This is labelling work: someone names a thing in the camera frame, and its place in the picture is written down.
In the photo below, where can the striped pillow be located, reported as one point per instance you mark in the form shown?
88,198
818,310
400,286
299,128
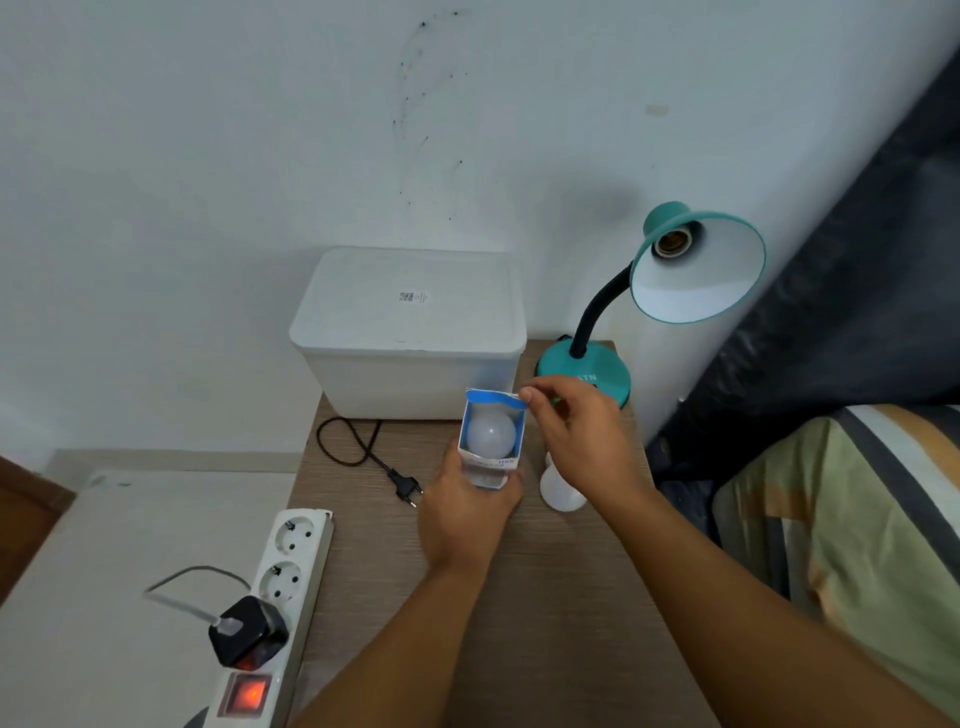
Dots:
862,525

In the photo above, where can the person's left forearm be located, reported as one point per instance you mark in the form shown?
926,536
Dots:
397,652

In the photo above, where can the blue white bulb carton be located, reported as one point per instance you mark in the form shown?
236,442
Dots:
491,469

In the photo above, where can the white power strip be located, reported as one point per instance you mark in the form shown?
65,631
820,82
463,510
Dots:
296,547

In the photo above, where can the brown wooden door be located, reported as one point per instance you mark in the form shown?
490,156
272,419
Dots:
22,525

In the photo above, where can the person's left hand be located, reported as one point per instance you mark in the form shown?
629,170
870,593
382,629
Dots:
465,525

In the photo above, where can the person's right forearm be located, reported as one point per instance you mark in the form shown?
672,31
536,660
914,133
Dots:
735,622

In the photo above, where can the black plug adapter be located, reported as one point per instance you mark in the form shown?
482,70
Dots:
247,634

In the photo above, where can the white plastic storage box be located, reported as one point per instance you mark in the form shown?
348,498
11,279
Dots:
390,386

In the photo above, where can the white storage box lid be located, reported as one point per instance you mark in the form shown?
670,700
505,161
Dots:
405,315

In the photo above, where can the white light bulb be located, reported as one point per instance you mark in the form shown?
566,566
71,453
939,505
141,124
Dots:
491,433
561,495

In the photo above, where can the person's right hand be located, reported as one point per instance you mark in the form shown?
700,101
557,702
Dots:
592,442

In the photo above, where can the teal desk lamp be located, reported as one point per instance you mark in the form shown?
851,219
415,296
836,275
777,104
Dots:
697,285

